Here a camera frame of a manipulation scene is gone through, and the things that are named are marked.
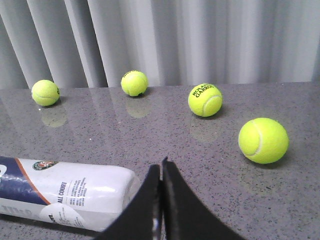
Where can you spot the middle yellow tennis ball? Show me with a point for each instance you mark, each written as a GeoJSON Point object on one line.
{"type": "Point", "coordinates": [134, 83]}

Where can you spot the Roland Garros yellow tennis ball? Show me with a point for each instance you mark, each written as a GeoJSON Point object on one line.
{"type": "Point", "coordinates": [205, 100]}

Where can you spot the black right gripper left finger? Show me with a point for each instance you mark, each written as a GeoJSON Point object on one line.
{"type": "Point", "coordinates": [141, 218]}

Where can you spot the near right yellow tennis ball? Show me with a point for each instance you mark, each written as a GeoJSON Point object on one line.
{"type": "Point", "coordinates": [263, 140]}

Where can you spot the grey pleated curtain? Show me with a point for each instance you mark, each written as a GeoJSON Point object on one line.
{"type": "Point", "coordinates": [93, 43]}

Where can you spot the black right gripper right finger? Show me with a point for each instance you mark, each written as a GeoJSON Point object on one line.
{"type": "Point", "coordinates": [185, 216]}

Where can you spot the clear Wilson tennis ball can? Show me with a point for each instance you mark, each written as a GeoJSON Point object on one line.
{"type": "Point", "coordinates": [78, 195]}

